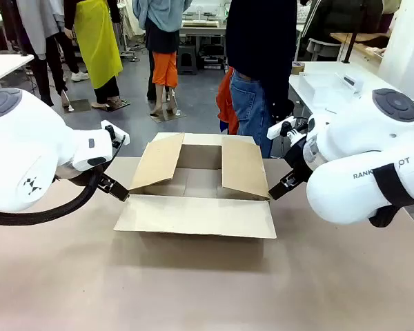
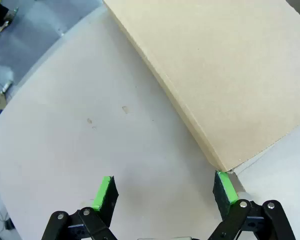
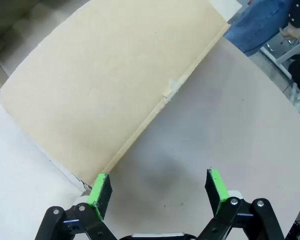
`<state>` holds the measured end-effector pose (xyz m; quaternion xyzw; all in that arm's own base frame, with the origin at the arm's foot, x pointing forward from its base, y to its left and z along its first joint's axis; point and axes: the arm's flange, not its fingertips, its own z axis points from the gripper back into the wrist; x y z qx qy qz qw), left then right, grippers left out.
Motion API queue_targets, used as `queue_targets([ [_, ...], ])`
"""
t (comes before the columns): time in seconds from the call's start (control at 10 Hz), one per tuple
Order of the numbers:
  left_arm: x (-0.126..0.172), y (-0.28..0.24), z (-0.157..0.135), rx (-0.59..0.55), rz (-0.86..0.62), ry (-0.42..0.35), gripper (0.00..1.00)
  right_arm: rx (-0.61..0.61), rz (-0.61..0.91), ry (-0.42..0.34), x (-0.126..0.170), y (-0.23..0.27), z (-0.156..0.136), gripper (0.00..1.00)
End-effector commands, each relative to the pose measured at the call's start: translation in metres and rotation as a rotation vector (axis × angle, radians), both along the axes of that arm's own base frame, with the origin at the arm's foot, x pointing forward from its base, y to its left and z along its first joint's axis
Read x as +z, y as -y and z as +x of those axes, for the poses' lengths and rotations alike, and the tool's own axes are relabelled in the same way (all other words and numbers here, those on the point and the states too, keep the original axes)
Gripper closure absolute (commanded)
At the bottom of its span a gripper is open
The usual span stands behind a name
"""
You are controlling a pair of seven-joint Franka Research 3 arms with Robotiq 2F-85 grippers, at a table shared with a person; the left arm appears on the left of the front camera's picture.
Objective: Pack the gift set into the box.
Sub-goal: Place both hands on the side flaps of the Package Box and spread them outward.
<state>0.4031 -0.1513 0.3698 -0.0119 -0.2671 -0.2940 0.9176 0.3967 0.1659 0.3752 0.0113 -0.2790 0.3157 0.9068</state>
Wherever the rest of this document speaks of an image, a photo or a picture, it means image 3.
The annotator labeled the brown cardboard box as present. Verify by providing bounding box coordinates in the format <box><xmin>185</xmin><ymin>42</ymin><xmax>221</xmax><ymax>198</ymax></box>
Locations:
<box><xmin>0</xmin><ymin>0</ymin><xmax>231</xmax><ymax>195</ymax></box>

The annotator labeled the white metal frame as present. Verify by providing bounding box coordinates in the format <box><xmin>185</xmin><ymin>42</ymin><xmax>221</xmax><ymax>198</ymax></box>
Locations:
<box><xmin>259</xmin><ymin>37</ymin><xmax>300</xmax><ymax>106</ymax></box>

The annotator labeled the person's left hand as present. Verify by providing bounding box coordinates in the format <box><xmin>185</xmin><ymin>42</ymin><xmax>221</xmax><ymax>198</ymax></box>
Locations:
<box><xmin>279</xmin><ymin>23</ymin><xmax>300</xmax><ymax>42</ymax></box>

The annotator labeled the person in blue jeans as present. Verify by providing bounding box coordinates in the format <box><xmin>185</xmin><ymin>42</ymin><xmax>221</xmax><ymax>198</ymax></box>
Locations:
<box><xmin>223</xmin><ymin>0</ymin><xmax>298</xmax><ymax>57</ymax></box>

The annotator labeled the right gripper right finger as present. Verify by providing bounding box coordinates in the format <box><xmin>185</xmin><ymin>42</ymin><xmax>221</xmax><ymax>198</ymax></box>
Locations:
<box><xmin>196</xmin><ymin>169</ymin><xmax>286</xmax><ymax>240</ymax></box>

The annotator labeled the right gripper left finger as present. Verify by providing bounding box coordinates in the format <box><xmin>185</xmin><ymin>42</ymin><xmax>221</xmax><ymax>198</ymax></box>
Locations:
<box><xmin>36</xmin><ymin>173</ymin><xmax>121</xmax><ymax>240</ymax></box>

